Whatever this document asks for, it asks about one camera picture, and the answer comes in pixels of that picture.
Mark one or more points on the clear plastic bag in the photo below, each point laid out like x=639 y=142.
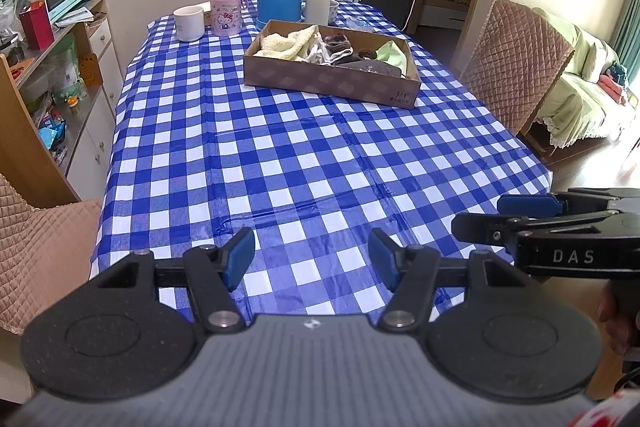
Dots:
x=361 y=25

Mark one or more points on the dark scrunchie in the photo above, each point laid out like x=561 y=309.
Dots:
x=369 y=53

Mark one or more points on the pink lidded cup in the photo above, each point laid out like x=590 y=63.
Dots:
x=225 y=12

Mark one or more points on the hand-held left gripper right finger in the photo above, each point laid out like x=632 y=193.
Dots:
x=384 y=259

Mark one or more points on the pale towel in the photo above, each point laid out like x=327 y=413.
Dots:
x=392 y=53

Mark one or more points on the dark grey cloth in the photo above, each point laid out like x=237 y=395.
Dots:
x=375 y=68

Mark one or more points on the wooden shelf cabinet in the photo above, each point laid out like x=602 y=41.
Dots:
x=95 y=147

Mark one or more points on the dark brown striped socks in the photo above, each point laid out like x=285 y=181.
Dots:
x=337 y=42

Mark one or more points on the cardboard box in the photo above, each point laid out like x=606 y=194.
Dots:
x=320 y=79

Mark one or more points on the quilted tan chair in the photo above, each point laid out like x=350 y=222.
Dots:
x=40 y=247
x=515 y=62

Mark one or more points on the white mug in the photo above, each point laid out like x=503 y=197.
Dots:
x=189 y=24

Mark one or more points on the blue checkered tablecloth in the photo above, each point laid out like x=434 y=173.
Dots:
x=300 y=167

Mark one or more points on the red box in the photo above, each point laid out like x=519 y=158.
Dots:
x=36 y=27

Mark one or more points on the yellow towel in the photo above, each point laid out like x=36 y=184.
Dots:
x=285 y=44

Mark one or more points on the sofa with pale cover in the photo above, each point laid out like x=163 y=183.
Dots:
x=575 y=97

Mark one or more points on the pink folded clothes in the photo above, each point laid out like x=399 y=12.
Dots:
x=612 y=89

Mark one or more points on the small patterned cup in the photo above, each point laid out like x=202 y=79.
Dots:
x=334 y=13

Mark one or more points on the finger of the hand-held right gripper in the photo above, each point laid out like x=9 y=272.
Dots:
x=485 y=227
x=530 y=205

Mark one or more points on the stack of papers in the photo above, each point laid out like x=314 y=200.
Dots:
x=72 y=17

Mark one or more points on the red and white cloth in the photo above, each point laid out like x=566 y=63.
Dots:
x=605 y=409

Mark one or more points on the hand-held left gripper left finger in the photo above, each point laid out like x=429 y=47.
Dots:
x=239 y=259

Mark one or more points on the green curtain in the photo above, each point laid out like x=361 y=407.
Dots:
x=627 y=22

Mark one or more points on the person's right hand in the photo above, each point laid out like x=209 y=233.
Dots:
x=620 y=317

